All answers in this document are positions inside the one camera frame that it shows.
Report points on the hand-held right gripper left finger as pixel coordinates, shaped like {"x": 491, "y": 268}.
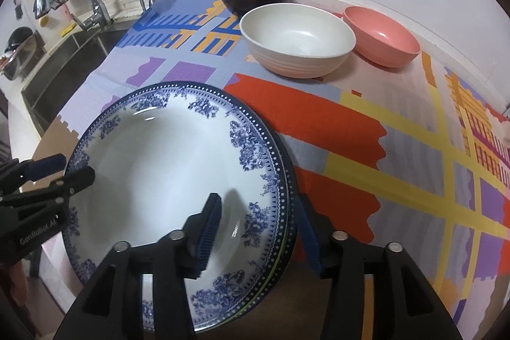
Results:
{"x": 207, "y": 232}

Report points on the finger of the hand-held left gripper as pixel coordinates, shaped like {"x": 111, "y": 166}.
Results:
{"x": 46, "y": 164}
{"x": 75, "y": 180}

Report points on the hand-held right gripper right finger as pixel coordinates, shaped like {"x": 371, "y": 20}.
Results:
{"x": 308, "y": 240}

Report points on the blue floral white plate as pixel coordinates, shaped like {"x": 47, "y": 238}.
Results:
{"x": 159, "y": 164}
{"x": 293, "y": 188}

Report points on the white ribbed bowl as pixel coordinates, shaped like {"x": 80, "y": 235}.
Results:
{"x": 295, "y": 33}

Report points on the pink bowl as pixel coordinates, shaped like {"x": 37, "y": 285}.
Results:
{"x": 378, "y": 33}

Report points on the steel drain basket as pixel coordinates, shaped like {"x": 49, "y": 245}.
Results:
{"x": 24, "y": 63}

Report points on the stainless steel sink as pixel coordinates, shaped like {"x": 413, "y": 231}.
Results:
{"x": 79, "y": 57}

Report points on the colourful patterned mat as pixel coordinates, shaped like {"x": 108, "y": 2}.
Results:
{"x": 398, "y": 164}

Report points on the black domed object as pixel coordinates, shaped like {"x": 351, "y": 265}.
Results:
{"x": 18, "y": 38}

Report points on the yellow sponge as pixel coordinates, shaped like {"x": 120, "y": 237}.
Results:
{"x": 67, "y": 29}

